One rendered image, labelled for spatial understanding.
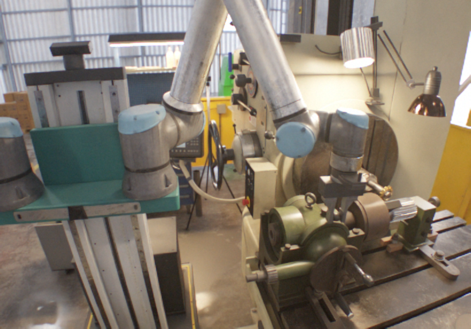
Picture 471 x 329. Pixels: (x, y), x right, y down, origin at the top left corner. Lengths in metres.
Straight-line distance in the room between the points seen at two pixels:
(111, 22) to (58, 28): 2.62
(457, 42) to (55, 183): 2.03
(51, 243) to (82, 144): 1.75
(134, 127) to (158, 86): 2.42
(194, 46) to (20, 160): 0.66
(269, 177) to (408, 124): 0.87
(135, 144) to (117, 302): 1.00
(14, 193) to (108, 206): 0.30
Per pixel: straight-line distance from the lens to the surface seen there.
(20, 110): 8.81
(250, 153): 1.28
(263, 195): 1.13
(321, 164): 1.18
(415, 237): 1.38
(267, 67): 0.60
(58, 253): 2.70
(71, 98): 1.07
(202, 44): 0.84
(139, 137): 0.79
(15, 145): 0.98
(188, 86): 0.87
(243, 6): 0.63
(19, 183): 1.00
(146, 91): 3.21
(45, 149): 1.06
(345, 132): 0.72
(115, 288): 1.50
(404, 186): 1.79
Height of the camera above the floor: 1.80
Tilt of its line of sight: 20 degrees down
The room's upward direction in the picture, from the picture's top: straight up
